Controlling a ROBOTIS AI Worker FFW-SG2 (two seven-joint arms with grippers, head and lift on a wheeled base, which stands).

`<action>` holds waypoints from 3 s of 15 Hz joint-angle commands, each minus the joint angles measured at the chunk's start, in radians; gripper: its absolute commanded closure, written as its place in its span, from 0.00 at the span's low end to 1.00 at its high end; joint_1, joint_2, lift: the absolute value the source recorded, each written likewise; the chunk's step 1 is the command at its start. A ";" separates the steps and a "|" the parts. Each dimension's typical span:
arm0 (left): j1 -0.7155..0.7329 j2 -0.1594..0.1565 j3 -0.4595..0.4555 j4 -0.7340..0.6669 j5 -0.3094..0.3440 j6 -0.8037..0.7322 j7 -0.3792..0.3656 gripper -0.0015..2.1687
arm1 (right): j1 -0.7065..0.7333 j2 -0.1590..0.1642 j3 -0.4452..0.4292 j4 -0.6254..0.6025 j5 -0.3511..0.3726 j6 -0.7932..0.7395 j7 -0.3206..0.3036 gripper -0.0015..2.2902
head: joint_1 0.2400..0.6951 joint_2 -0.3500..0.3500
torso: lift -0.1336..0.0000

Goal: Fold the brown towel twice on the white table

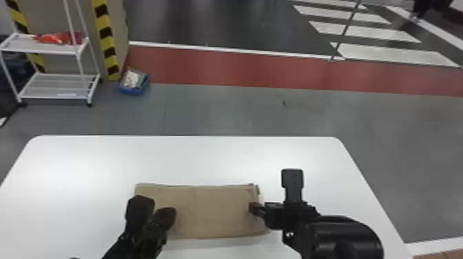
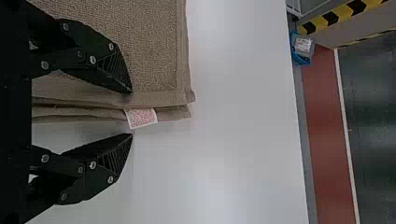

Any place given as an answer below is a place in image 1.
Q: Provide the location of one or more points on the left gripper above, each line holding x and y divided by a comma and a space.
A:
134, 247

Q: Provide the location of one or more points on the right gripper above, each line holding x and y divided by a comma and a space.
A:
289, 214

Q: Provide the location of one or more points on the beige towel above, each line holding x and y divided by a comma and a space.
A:
206, 211

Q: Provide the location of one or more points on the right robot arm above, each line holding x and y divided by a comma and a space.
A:
336, 238

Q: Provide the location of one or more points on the blue basket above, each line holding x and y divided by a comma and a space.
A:
133, 82

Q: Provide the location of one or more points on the yellow black striped pillar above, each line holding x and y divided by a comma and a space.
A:
106, 39

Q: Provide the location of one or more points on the red snack packet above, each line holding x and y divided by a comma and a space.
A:
58, 37

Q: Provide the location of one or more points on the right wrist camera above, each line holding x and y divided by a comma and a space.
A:
292, 181

